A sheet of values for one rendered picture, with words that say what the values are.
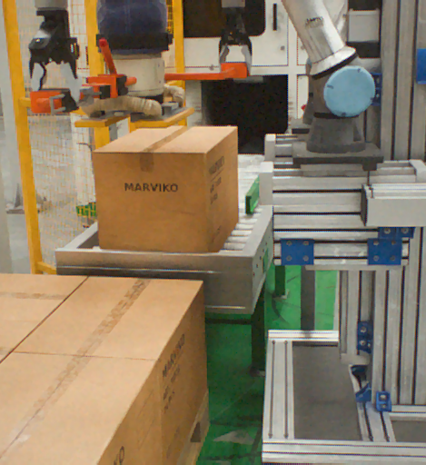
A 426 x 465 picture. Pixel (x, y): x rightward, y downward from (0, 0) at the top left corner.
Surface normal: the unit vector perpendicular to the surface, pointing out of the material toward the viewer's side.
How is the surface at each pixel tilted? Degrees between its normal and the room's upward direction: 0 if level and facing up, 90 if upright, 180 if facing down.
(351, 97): 97
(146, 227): 90
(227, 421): 0
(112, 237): 90
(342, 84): 97
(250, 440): 0
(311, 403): 0
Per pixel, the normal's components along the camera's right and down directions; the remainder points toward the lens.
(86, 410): -0.03, -0.96
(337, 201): -0.09, 0.29
